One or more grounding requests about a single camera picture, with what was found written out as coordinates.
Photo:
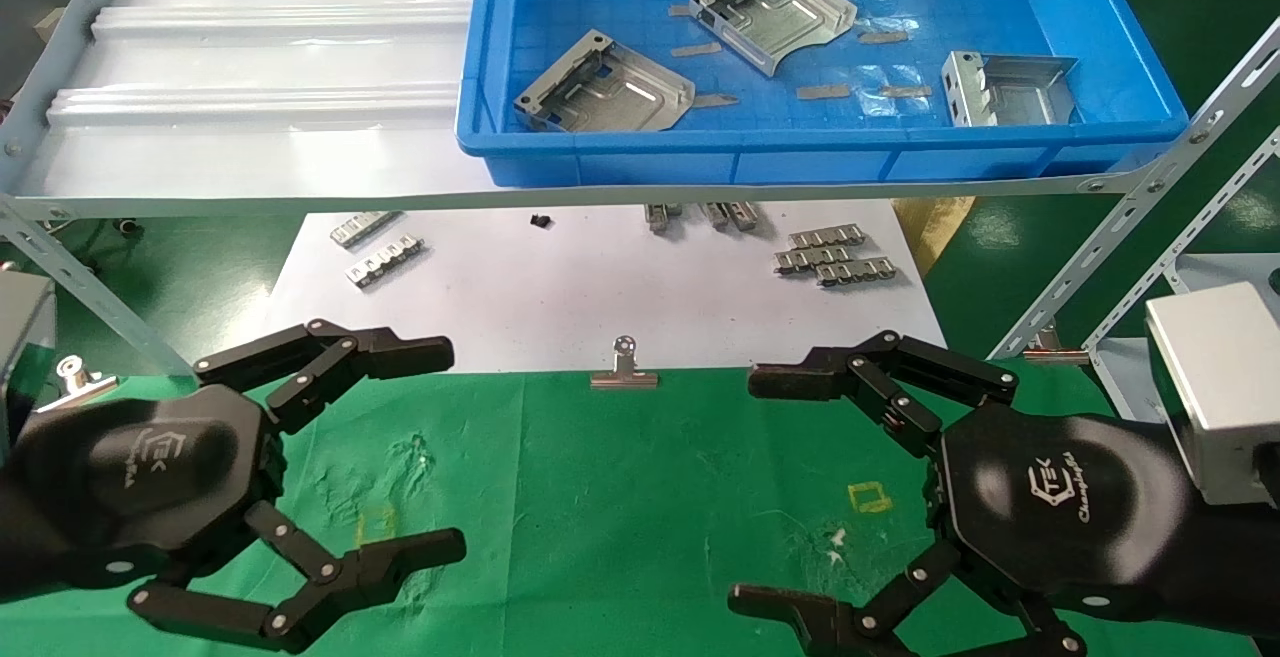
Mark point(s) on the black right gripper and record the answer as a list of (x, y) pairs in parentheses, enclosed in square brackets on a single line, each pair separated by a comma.
[(1060, 507)]

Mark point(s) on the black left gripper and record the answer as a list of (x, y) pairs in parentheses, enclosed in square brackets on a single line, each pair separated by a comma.
[(150, 467)]

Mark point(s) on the sheet metal bracket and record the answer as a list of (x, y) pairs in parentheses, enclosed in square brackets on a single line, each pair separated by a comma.
[(965, 87), (780, 12), (620, 92)]

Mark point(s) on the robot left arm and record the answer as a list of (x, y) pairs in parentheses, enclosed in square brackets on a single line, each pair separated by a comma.
[(10, 537)]

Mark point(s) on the yellow square tape mark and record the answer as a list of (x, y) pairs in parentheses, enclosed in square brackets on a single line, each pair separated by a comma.
[(853, 497)]

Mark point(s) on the green table cloth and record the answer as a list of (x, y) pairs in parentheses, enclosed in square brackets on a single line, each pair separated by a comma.
[(640, 517)]

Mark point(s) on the small notched metal strip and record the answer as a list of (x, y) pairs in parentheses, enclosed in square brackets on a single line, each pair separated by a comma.
[(660, 216), (362, 228), (826, 235), (743, 216), (812, 258), (713, 215), (385, 261), (855, 271)]

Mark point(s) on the silver binder clip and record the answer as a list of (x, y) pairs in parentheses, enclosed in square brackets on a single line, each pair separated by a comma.
[(625, 378), (1050, 353), (75, 374)]

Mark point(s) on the white paper sheet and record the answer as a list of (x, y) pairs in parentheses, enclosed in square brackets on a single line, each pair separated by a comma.
[(560, 287)]

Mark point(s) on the grey metal side shelf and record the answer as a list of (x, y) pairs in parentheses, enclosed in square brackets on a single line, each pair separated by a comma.
[(1120, 377)]

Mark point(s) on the blue plastic bin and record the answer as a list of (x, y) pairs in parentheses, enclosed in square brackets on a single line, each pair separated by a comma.
[(900, 152)]

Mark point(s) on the white ribbed shelf panel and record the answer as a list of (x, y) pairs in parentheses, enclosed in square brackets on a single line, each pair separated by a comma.
[(250, 67)]

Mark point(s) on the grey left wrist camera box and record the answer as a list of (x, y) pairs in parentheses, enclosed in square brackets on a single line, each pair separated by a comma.
[(22, 337)]

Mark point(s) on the folded sheet metal bracket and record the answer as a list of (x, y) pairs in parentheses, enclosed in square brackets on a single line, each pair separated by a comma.
[(965, 87)]

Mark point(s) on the beige wall box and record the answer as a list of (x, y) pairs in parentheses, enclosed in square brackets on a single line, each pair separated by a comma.
[(50, 24)]

